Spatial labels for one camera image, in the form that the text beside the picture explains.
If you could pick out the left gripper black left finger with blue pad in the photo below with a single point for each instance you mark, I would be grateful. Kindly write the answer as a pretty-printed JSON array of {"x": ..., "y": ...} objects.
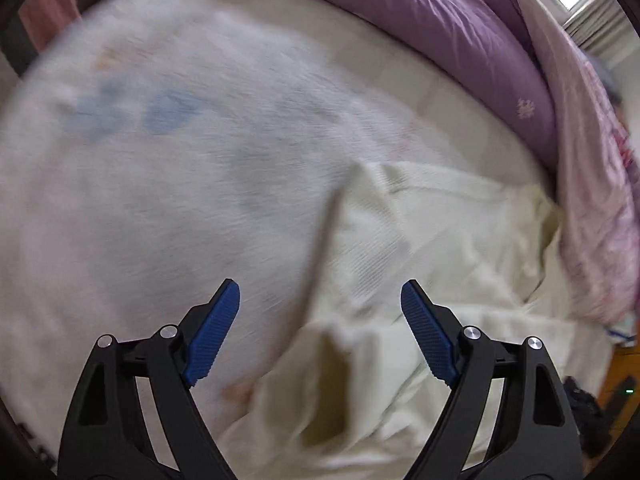
[{"x": 132, "y": 415}]

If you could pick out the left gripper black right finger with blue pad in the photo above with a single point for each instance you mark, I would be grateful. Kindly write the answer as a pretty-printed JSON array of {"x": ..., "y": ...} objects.
[{"x": 507, "y": 415}]

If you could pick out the white knit cardigan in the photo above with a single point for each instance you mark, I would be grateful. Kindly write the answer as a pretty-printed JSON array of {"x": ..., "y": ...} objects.
[{"x": 416, "y": 255}]

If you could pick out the wooden headboard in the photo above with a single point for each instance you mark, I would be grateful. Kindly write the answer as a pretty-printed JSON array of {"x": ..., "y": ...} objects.
[{"x": 621, "y": 385}]

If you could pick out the light blue pillow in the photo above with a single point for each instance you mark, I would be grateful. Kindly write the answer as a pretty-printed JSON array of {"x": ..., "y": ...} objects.
[{"x": 622, "y": 330}]

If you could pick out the white fluffy bed blanket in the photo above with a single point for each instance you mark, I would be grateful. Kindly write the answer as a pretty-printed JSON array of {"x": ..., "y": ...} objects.
[{"x": 161, "y": 146}]

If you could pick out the right grey curtain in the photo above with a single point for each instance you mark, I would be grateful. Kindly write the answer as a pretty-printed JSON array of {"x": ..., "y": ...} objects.
[{"x": 598, "y": 25}]

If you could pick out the purple floral quilt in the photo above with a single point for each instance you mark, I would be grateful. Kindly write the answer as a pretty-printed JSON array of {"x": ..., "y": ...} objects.
[{"x": 514, "y": 58}]

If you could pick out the pink grey towel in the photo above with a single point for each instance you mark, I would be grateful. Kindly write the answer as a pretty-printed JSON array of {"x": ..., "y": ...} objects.
[{"x": 29, "y": 26}]

